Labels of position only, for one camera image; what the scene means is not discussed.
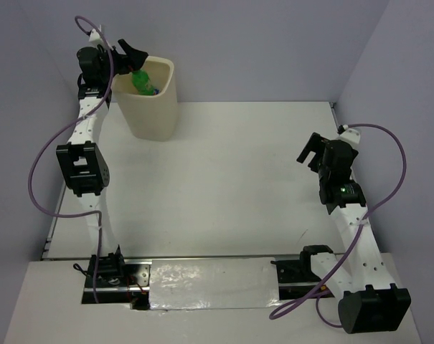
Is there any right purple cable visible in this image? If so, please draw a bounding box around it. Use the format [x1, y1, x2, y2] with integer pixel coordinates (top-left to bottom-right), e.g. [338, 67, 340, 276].
[268, 123, 407, 329]

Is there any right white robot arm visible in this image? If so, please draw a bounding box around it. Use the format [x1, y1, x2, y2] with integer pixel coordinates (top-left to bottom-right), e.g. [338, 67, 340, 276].
[297, 129, 411, 334]

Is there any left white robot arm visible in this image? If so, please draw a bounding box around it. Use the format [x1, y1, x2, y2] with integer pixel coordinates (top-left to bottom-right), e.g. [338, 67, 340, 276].
[56, 39, 148, 286]

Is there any green plastic bottle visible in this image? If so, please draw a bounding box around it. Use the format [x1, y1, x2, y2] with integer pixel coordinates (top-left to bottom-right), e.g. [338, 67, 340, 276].
[131, 70, 156, 96]

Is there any beige plastic bin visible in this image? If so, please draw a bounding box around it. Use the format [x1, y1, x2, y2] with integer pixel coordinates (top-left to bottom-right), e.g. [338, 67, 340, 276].
[112, 56, 179, 141]

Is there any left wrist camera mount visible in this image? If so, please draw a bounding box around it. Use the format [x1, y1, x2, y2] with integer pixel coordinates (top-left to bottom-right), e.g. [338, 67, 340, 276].
[89, 24, 112, 49]

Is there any silver reflective sheet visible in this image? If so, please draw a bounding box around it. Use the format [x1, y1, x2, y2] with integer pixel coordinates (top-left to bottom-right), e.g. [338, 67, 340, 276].
[149, 257, 280, 310]

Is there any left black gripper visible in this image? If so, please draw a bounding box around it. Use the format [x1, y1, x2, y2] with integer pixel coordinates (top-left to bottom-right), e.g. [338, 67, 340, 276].
[96, 39, 148, 83]

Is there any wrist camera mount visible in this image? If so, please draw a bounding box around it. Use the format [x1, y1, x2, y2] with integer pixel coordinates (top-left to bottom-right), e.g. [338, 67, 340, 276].
[89, 24, 112, 49]
[336, 125, 361, 149]

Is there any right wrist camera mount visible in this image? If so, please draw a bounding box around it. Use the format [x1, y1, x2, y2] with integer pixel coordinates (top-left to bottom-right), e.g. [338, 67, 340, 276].
[336, 125, 361, 149]

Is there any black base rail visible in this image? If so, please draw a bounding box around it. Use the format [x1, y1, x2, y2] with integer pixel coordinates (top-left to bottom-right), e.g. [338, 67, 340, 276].
[81, 256, 320, 311]

